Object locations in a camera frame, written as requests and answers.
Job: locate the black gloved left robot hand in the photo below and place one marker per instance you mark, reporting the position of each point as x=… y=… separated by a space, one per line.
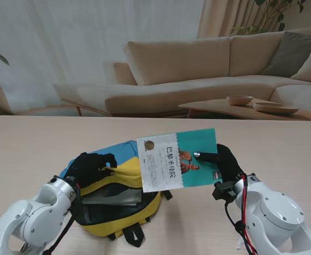
x=88 y=167

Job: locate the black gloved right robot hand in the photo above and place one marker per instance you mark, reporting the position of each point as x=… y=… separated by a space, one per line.
x=228 y=164

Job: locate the teal book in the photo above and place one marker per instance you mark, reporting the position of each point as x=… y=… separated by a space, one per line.
x=197 y=172

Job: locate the blue and yellow school backpack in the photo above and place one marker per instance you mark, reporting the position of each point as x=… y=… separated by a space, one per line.
x=112 y=220

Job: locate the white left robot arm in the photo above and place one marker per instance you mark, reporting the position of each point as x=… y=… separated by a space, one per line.
x=35 y=215

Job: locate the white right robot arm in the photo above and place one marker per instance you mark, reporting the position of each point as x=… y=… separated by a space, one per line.
x=275 y=215

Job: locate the wooden coffee table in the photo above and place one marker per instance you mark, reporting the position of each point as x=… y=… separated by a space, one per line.
x=211 y=106

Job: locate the small deep wooden bowl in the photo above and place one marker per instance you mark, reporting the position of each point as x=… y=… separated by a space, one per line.
x=239 y=101

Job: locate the wide shallow wooden bowl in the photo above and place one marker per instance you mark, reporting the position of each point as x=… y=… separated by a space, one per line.
x=275 y=108

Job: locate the small white scrap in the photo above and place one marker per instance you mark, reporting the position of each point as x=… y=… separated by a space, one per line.
x=239 y=244

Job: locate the beige sofa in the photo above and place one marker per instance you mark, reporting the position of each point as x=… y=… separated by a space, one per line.
x=184 y=87

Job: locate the grey sofa cushion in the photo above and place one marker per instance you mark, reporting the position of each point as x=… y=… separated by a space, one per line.
x=290 y=53

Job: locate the white sheer curtain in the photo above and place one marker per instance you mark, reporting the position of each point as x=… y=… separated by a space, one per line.
x=65 y=40

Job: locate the tall green leafy plant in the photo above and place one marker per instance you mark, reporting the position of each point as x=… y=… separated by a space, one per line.
x=247 y=30

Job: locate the beige curtain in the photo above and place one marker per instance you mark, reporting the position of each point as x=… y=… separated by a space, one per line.
x=213 y=18

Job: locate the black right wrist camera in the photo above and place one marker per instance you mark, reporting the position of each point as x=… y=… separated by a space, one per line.
x=224 y=190

